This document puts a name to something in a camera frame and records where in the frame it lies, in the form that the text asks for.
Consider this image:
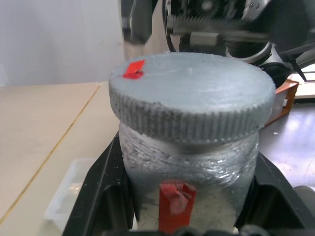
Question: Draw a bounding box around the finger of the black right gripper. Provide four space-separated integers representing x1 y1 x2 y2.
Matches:
121 0 154 45
267 0 311 54

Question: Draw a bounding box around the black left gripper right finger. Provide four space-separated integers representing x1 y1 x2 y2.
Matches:
235 150 315 236

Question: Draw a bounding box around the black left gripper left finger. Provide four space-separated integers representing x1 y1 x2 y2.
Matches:
61 133 139 236

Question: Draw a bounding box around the grey ribbed jar lid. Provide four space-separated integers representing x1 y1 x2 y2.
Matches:
108 52 276 144

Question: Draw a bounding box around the grey jar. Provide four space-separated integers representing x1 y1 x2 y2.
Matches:
119 121 259 234

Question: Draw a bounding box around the clear plastic box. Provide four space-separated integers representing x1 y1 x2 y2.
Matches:
43 158 97 233

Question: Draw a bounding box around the orange and clear box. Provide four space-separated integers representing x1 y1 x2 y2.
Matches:
265 73 300 126

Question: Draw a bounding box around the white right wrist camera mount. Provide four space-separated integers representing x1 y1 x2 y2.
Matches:
255 41 293 73

